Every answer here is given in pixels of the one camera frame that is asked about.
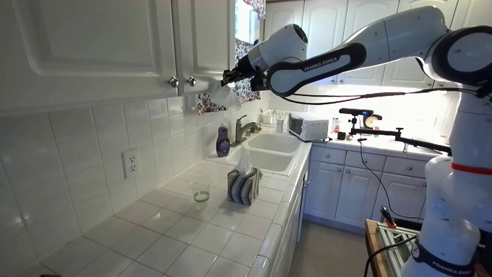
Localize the thin black hanging cable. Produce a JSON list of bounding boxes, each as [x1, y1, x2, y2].
[[357, 137, 398, 222]]

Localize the white tissue in box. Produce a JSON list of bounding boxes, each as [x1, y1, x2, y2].
[[234, 149, 254, 177]]

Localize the white base cabinet door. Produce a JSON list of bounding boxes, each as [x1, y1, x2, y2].
[[371, 173, 428, 223], [303, 160, 343, 222], [334, 166, 381, 229]]

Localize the round yellow dial object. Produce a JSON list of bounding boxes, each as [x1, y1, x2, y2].
[[363, 112, 385, 131]]

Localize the black base cable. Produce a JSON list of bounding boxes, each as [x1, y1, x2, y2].
[[361, 234, 420, 277]]

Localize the green white board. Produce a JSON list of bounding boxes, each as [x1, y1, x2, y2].
[[377, 222, 421, 277]]

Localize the red handled tool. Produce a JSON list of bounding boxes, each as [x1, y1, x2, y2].
[[378, 205, 398, 231]]

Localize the wide white cabinet door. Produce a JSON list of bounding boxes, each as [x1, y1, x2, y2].
[[0, 0, 182, 112]]

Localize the small pale bottle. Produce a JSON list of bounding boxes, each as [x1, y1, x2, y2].
[[258, 106, 274, 126]]

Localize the wooden cart table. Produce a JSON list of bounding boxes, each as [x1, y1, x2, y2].
[[363, 219, 428, 277]]

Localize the striped tissue box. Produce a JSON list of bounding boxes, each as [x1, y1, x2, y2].
[[226, 168, 263, 208]]

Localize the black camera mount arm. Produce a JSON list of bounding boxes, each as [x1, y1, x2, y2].
[[337, 106, 455, 156]]

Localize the metal sink faucet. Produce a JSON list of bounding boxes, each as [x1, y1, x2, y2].
[[234, 114, 263, 146]]

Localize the white wall power outlet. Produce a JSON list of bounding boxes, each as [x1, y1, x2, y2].
[[120, 148, 142, 182]]

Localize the white double sink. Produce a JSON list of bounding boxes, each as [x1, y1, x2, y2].
[[225, 131, 305, 177]]

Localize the white paper napkin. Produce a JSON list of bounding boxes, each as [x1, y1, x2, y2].
[[206, 83, 243, 111]]

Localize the white base cabinet drawer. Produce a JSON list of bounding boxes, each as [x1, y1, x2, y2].
[[311, 145, 349, 166], [383, 156, 428, 180], [345, 149, 388, 174]]

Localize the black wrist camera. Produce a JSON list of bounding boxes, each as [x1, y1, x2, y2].
[[251, 68, 272, 94]]

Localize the narrow white cabinet door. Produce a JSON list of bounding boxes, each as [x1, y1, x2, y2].
[[171, 0, 237, 96]]

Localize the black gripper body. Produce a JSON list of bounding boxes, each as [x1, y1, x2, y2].
[[232, 54, 258, 83]]

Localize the dark soap bottle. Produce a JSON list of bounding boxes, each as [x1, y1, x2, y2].
[[215, 123, 232, 159]]

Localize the silver toaster oven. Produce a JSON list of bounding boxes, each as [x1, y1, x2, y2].
[[288, 112, 332, 143]]

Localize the clear cup green base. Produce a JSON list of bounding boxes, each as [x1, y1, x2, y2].
[[191, 176, 212, 205]]

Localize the black robot arm cables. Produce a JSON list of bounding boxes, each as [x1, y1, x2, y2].
[[278, 85, 492, 106]]

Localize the floral curtain valance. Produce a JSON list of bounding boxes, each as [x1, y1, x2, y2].
[[242, 0, 269, 22]]

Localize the white counter base cabinet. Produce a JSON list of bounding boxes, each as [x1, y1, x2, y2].
[[268, 148, 312, 277]]

